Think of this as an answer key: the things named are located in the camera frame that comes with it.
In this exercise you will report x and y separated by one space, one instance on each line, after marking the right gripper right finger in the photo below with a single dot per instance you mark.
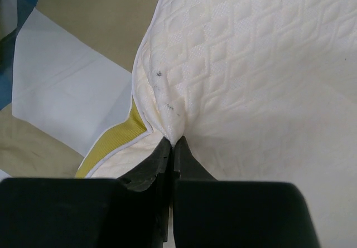
212 213

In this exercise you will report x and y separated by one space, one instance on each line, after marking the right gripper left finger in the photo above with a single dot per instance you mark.
129 211

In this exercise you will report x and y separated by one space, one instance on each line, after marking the cream quilted pillow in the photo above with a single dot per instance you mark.
263 90

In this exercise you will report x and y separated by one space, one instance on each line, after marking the blue beige patchwork pillowcase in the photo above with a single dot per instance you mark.
66 86

